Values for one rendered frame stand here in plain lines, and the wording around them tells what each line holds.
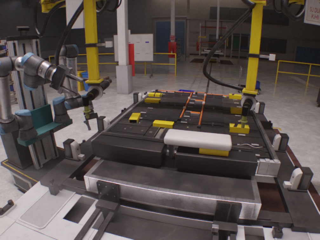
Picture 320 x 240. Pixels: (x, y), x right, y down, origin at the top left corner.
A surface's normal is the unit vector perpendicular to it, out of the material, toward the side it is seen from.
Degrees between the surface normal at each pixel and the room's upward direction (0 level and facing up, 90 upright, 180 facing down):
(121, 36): 90
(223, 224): 0
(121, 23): 90
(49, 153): 90
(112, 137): 0
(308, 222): 0
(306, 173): 90
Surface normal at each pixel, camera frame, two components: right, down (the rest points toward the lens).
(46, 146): 0.92, 0.15
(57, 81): -0.02, 0.37
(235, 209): -0.25, 0.36
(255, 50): -0.48, 0.32
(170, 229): 0.00, -0.93
